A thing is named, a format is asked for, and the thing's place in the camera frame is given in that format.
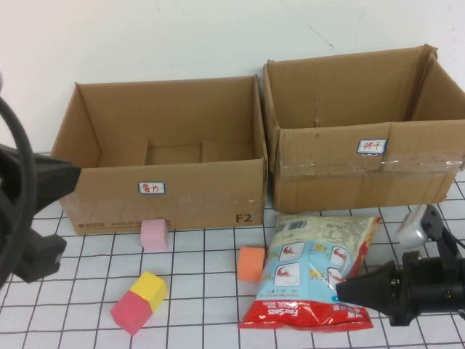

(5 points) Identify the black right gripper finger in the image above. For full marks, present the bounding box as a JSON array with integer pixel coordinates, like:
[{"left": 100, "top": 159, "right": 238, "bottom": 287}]
[
  {"left": 336, "top": 286, "right": 400, "bottom": 314},
  {"left": 336, "top": 259, "right": 400, "bottom": 294}
]

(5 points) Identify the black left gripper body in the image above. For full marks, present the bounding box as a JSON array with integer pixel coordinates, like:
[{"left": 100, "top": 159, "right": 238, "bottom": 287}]
[{"left": 0, "top": 143, "right": 37, "bottom": 288}]

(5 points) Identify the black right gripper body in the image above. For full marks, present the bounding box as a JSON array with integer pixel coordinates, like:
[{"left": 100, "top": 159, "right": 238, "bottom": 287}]
[{"left": 387, "top": 250, "right": 454, "bottom": 327}]

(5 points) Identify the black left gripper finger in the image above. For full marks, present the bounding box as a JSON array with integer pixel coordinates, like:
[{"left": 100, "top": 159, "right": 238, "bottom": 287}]
[
  {"left": 16, "top": 230, "right": 69, "bottom": 285},
  {"left": 32, "top": 154, "right": 83, "bottom": 220}
]

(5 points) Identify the red blue shrimp chips bag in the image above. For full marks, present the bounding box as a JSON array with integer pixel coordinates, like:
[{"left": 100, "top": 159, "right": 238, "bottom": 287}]
[{"left": 238, "top": 212, "right": 382, "bottom": 331}]

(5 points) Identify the white sticker label red writing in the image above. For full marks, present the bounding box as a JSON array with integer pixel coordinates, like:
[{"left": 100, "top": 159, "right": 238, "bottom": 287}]
[
  {"left": 137, "top": 180, "right": 167, "bottom": 196},
  {"left": 355, "top": 138, "right": 388, "bottom": 156}
]

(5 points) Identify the magenta foam cube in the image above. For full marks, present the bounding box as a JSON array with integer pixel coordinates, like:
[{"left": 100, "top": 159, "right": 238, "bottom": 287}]
[{"left": 110, "top": 290, "right": 152, "bottom": 336}]

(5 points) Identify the cardboard box with clear tape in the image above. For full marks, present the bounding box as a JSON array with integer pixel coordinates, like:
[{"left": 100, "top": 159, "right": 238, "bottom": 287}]
[{"left": 262, "top": 44, "right": 465, "bottom": 214}]

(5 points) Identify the yellow foam cube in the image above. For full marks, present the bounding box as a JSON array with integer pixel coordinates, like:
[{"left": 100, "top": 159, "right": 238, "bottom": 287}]
[{"left": 130, "top": 270, "right": 169, "bottom": 313}]

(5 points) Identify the light pink foam cube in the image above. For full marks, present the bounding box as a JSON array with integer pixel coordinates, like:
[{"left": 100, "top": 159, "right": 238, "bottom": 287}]
[{"left": 140, "top": 217, "right": 170, "bottom": 252}]

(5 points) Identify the orange foam cube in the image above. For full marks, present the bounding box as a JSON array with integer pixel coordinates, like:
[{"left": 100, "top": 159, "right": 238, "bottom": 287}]
[{"left": 236, "top": 246, "right": 265, "bottom": 284}]

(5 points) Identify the cardboard box with F2 print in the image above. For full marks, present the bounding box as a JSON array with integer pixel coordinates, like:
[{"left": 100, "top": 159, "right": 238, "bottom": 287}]
[{"left": 49, "top": 74, "right": 269, "bottom": 236}]

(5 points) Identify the white black grid table mat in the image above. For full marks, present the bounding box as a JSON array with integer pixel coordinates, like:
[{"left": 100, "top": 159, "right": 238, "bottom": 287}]
[{"left": 0, "top": 151, "right": 465, "bottom": 349}]

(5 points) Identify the long black arm cable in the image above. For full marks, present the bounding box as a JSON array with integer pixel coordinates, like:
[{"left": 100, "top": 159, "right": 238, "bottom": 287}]
[{"left": 0, "top": 96, "right": 36, "bottom": 288}]

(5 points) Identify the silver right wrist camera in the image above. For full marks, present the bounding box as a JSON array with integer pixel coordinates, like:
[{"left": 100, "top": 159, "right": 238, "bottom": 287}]
[{"left": 395, "top": 204, "right": 432, "bottom": 249}]

